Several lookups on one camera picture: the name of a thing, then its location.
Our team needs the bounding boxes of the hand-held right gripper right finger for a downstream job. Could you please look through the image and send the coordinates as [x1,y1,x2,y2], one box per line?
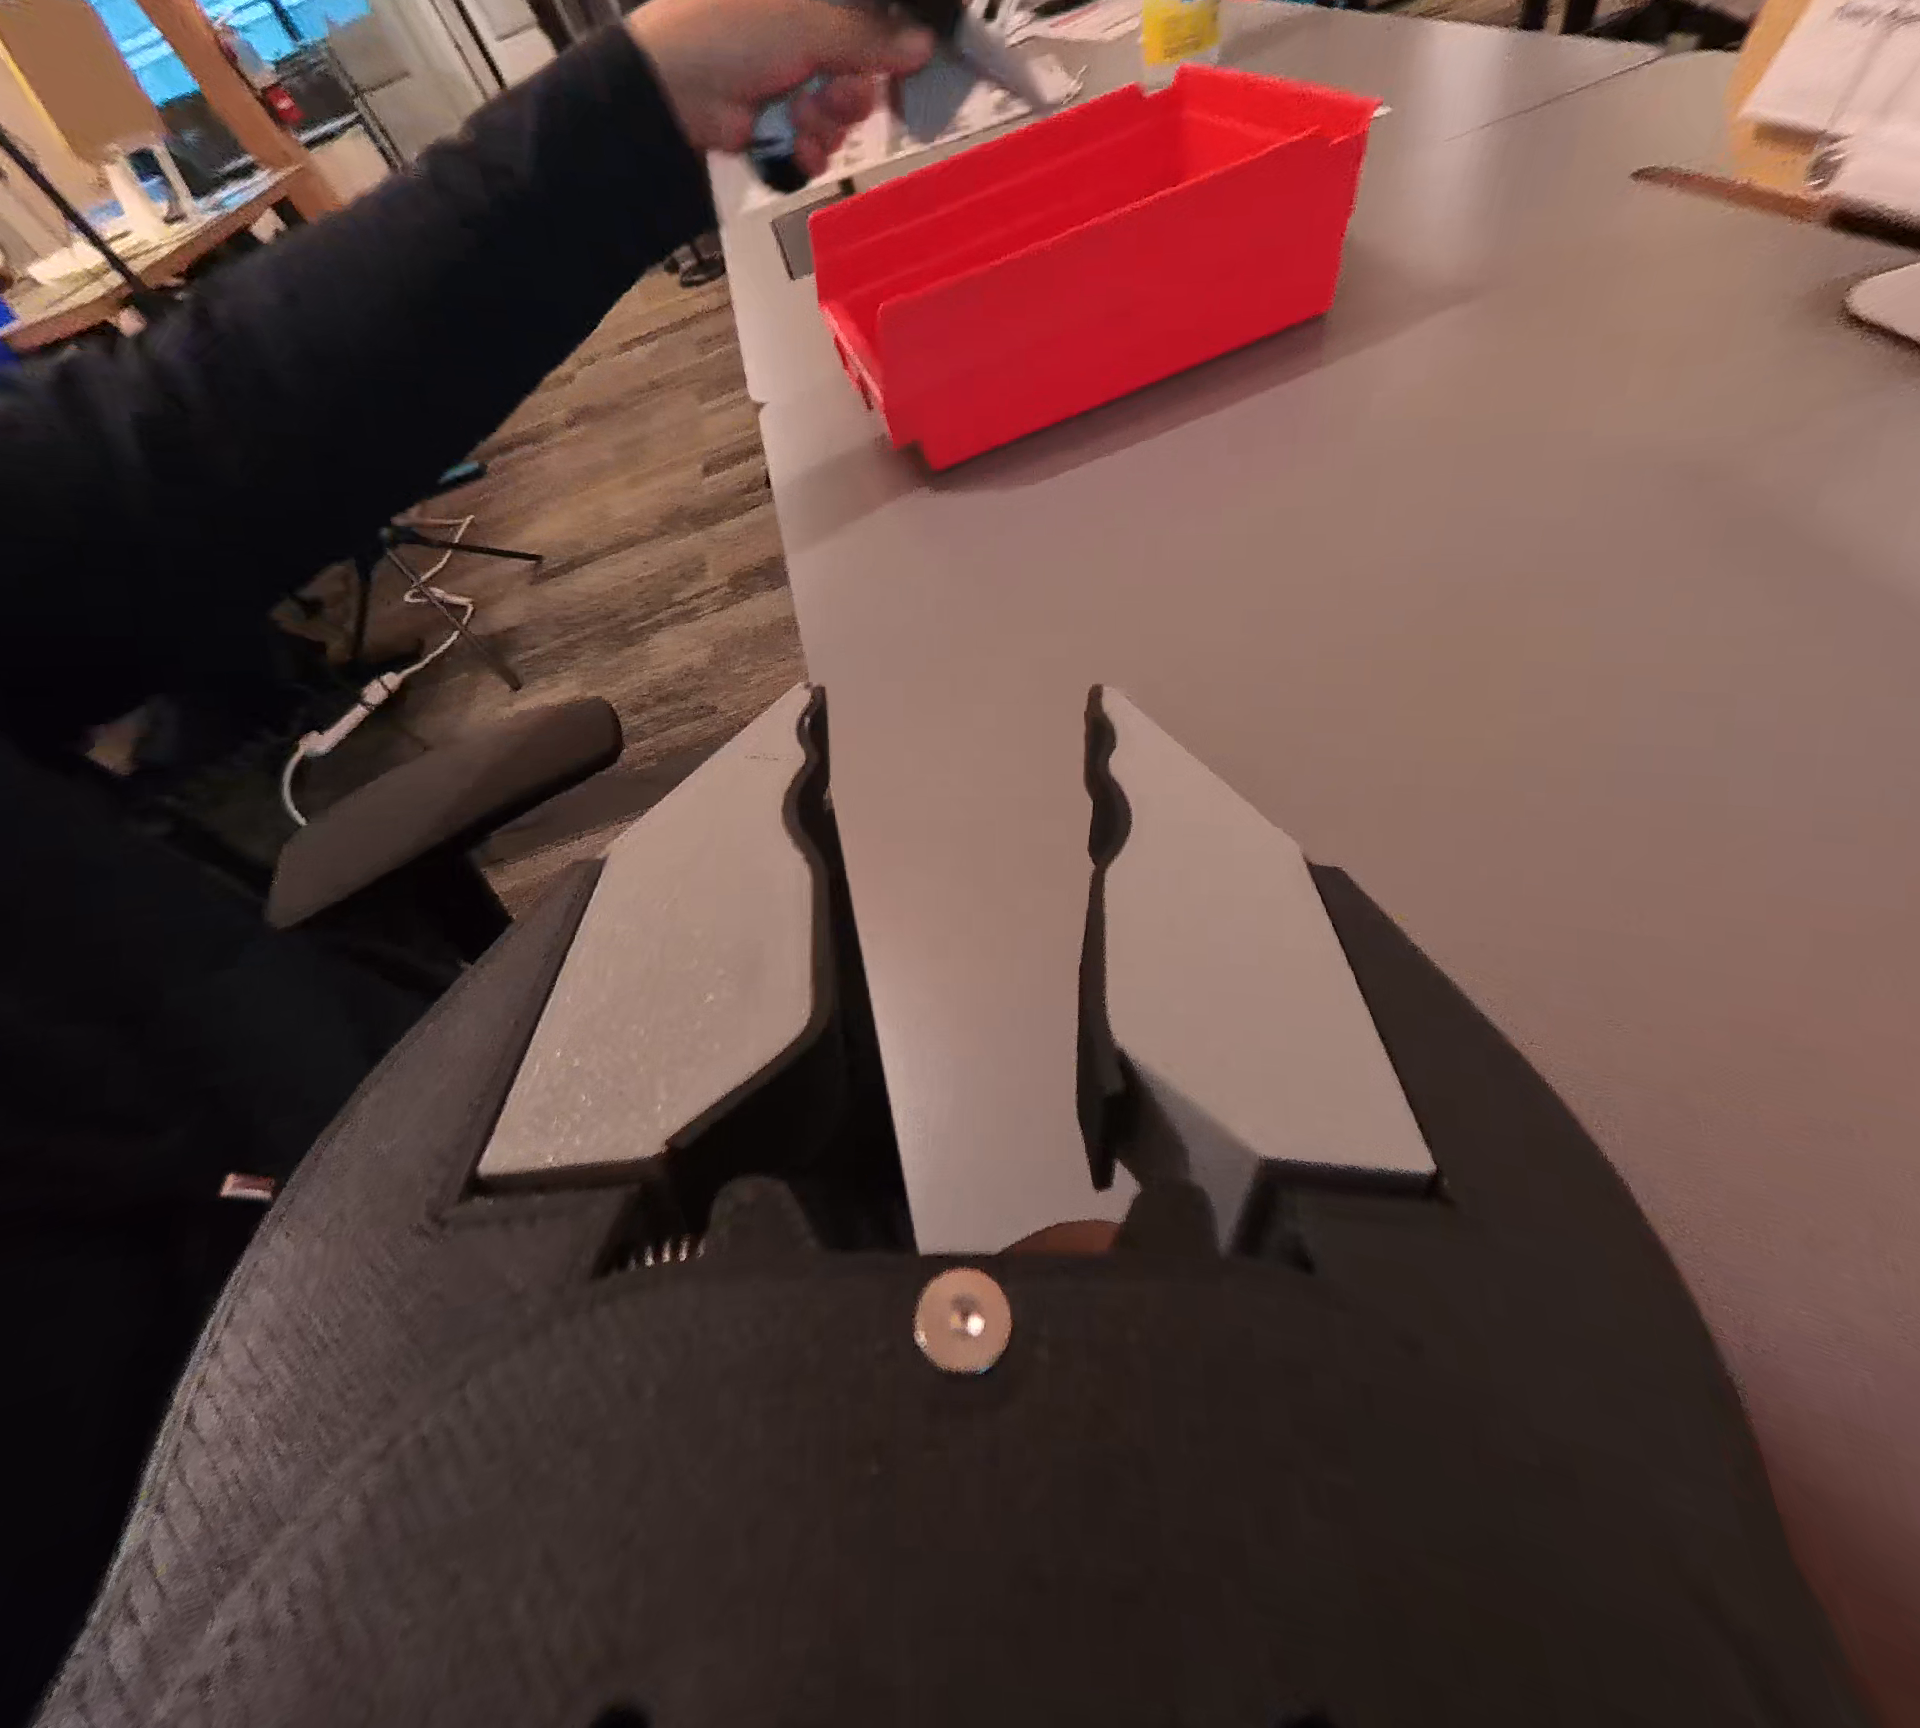
[1080,685,1440,1251]

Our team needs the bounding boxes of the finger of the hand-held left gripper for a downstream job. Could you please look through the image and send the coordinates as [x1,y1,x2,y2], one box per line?
[948,10,1085,109]
[888,63,1038,149]

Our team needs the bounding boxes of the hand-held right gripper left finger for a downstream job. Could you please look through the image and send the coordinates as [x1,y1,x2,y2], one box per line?
[476,685,835,1191]

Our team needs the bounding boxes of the red plastic bin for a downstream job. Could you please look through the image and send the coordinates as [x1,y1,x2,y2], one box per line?
[806,63,1381,474]

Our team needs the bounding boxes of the person's left forearm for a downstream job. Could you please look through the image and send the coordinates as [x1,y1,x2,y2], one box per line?
[0,24,721,740]

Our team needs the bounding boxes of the person's left hand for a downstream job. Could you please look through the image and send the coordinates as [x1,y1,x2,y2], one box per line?
[621,0,940,183]

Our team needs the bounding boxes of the grey chair armrest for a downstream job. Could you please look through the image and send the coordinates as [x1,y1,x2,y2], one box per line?
[269,697,624,929]

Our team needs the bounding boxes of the black tripod legs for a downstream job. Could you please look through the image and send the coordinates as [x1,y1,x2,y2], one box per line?
[352,521,545,697]

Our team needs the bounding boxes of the person's dark clothing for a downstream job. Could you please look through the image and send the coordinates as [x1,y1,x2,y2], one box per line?
[0,708,512,1728]

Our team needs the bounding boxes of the white instruction sheet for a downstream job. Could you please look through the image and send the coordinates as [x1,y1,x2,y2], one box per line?
[1746,0,1920,217]

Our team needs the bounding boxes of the silver display stand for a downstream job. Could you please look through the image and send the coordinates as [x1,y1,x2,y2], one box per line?
[1792,130,1920,350]

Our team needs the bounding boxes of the white floor cable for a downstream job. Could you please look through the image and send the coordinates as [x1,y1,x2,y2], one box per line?
[276,513,481,831]

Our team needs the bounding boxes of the wooden post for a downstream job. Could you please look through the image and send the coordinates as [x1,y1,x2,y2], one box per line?
[30,0,343,223]

